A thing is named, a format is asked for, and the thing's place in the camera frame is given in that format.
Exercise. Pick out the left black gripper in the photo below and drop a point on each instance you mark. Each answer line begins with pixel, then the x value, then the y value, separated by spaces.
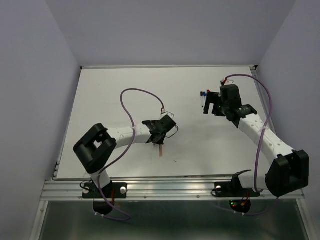
pixel 160 141

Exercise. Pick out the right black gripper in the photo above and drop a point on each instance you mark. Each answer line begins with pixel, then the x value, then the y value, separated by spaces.
pixel 213 97

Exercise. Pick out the black marker pen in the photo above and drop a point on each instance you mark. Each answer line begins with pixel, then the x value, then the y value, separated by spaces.
pixel 202 102

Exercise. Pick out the orange highlighter pen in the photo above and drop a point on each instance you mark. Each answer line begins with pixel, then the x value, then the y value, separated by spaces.
pixel 160 150

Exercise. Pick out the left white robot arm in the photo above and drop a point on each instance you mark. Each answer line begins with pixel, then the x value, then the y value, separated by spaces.
pixel 96 147

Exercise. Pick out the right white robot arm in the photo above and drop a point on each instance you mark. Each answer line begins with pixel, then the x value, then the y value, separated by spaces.
pixel 289 168

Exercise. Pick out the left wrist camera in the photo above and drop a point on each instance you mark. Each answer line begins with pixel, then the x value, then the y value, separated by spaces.
pixel 166 113

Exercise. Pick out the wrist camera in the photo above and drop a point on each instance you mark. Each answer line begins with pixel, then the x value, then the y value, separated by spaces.
pixel 226 81
pixel 166 113

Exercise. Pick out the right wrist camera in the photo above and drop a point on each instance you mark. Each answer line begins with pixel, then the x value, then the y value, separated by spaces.
pixel 226 81

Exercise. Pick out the aluminium frame rail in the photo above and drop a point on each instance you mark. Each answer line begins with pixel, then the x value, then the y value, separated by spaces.
pixel 141 189

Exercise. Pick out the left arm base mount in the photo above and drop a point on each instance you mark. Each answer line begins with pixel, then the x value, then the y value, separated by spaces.
pixel 115 190

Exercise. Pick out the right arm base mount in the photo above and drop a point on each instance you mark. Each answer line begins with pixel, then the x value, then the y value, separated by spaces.
pixel 232 188

